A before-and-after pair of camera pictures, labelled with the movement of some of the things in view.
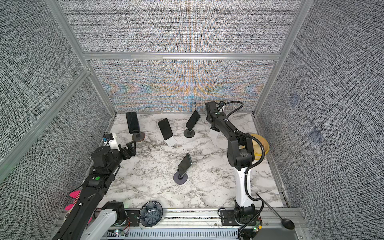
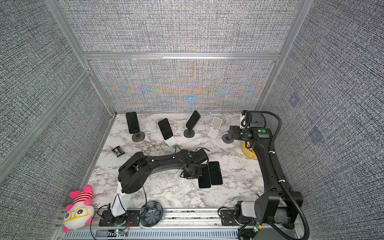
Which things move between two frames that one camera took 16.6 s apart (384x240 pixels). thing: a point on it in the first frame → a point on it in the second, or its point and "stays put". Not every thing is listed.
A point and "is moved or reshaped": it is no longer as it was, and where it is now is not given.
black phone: x=193 y=121 stays put
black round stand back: x=188 y=134 stays put
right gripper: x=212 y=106 → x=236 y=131
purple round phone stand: x=179 y=180 is moved or reshaped
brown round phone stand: x=138 y=137 stays put
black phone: x=165 y=128 stays put
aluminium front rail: x=201 y=225 stays put
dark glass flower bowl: x=151 y=213 stays put
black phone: x=184 y=165 is moved or reshaped
